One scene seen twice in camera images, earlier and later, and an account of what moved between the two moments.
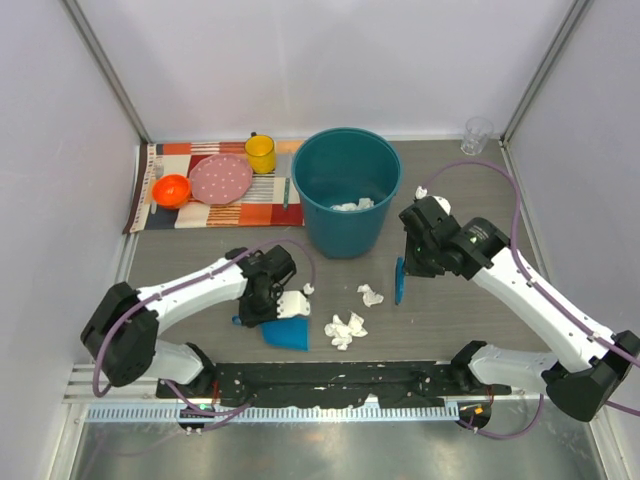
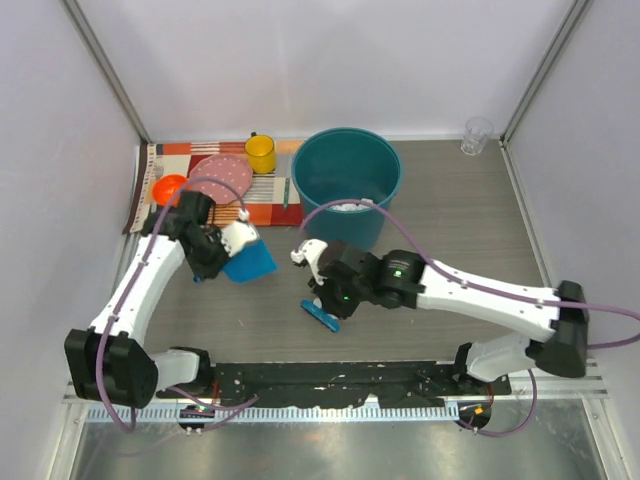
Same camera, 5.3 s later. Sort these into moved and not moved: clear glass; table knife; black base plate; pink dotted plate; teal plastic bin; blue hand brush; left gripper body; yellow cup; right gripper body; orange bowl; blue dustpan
Moved: blue dustpan; right gripper body; left gripper body; blue hand brush
Not moved: table knife; pink dotted plate; black base plate; yellow cup; orange bowl; teal plastic bin; clear glass
